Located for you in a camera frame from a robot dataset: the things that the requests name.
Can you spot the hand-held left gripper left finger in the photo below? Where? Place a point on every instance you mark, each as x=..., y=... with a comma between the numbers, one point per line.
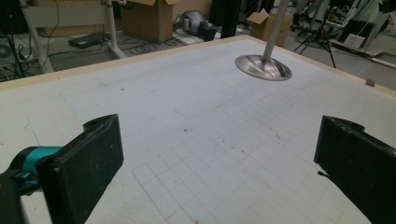
x=84, y=168

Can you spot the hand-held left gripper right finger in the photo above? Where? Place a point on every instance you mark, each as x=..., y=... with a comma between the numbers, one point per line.
x=358, y=165

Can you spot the small grey clip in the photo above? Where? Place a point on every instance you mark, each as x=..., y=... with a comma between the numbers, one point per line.
x=370, y=82

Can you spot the white grid mat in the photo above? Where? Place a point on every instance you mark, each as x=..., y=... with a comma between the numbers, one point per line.
x=186, y=109

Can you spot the white vented box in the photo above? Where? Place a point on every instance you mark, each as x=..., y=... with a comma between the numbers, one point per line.
x=354, y=41

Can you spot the black flat device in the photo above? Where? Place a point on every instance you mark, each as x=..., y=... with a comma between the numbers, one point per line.
x=88, y=39

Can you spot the black tripod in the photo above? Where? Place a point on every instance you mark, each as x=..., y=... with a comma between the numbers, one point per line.
x=320, y=37

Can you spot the metal pole stand with round base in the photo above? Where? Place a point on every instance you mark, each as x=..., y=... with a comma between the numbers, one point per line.
x=264, y=70

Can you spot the computer tower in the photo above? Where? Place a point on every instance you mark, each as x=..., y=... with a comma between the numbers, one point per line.
x=4, y=50

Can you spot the white-legged desk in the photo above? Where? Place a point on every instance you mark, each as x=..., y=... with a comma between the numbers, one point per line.
x=68, y=16

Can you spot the large open cardboard box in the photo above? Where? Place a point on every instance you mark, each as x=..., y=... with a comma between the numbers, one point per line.
x=143, y=21

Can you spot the white flat box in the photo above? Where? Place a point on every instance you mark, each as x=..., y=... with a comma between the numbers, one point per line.
x=186, y=39

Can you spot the small open cardboard box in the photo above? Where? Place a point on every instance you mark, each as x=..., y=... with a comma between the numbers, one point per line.
x=263, y=29

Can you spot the grey and black backpack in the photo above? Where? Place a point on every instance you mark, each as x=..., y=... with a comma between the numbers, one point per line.
x=194, y=21

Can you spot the black metal column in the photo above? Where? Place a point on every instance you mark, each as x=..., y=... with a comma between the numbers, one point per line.
x=227, y=15

